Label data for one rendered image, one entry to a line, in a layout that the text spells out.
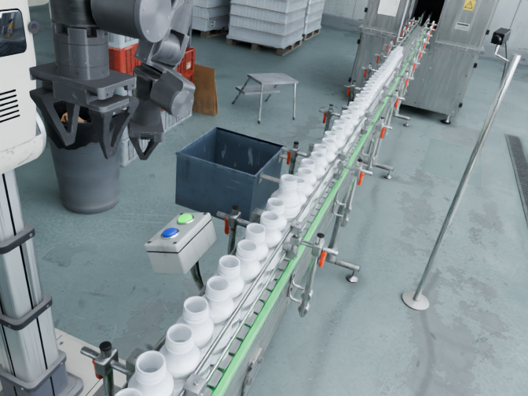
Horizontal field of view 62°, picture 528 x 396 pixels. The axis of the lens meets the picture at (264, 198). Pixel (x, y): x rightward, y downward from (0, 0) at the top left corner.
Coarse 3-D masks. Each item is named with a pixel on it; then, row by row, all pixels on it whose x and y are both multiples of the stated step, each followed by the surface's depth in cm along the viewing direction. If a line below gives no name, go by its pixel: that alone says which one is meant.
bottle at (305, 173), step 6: (300, 168) 110; (306, 168) 110; (300, 174) 108; (306, 174) 108; (306, 180) 109; (306, 186) 109; (312, 186) 112; (306, 192) 109; (306, 198) 110; (306, 210) 113
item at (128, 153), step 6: (126, 138) 330; (126, 144) 331; (144, 144) 359; (120, 150) 331; (126, 150) 334; (132, 150) 343; (144, 150) 361; (120, 156) 333; (126, 156) 336; (132, 156) 346; (120, 162) 336; (126, 162) 338
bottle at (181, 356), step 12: (180, 324) 62; (168, 336) 60; (180, 336) 64; (192, 336) 62; (168, 348) 61; (180, 348) 60; (192, 348) 63; (168, 360) 61; (180, 360) 61; (192, 360) 62; (180, 372) 61; (192, 372) 62; (180, 384) 62
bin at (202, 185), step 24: (192, 144) 167; (216, 144) 186; (240, 144) 182; (264, 144) 177; (192, 168) 158; (216, 168) 154; (240, 168) 187; (264, 168) 156; (192, 192) 163; (216, 192) 159; (240, 192) 155; (264, 192) 167; (216, 216) 164
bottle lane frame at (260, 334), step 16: (416, 48) 388; (384, 112) 244; (368, 128) 190; (368, 144) 207; (352, 160) 159; (352, 176) 177; (320, 208) 129; (336, 208) 157; (320, 224) 127; (304, 256) 117; (288, 272) 101; (304, 272) 126; (272, 304) 93; (288, 304) 116; (256, 320) 87; (272, 320) 99; (256, 336) 87; (272, 336) 106; (240, 352) 80; (256, 352) 92; (240, 368) 82; (224, 384) 74; (240, 384) 87
